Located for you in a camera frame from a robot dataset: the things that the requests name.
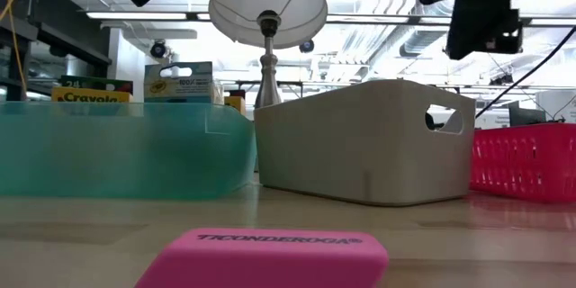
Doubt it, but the red perforated plastic basket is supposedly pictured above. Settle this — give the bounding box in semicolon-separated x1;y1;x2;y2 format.
469;121;576;204

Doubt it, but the grey plastic bin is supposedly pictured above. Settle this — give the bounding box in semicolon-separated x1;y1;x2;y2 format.
253;79;477;207

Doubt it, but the pink rubber eraser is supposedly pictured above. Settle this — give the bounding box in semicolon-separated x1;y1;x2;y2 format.
133;228;391;288

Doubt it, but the long fluorescent light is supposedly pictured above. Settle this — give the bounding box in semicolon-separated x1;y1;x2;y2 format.
85;11;188;22

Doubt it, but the black metal rack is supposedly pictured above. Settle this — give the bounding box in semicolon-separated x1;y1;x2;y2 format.
0;0;113;103

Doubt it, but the dark computer monitor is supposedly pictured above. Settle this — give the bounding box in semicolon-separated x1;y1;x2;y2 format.
508;101;548;127

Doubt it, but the white shade table lamp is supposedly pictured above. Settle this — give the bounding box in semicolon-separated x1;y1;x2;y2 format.
208;0;329;109

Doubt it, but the white board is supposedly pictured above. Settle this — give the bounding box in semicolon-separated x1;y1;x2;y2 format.
535;89;576;123

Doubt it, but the green translucent plastic tray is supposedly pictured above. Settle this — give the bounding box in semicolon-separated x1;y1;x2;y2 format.
0;101;258;202

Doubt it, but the thin black cable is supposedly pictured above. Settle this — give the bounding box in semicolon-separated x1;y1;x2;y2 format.
474;24;576;121

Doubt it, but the thin yellow cable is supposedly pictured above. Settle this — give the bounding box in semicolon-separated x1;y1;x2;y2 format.
0;0;33;100

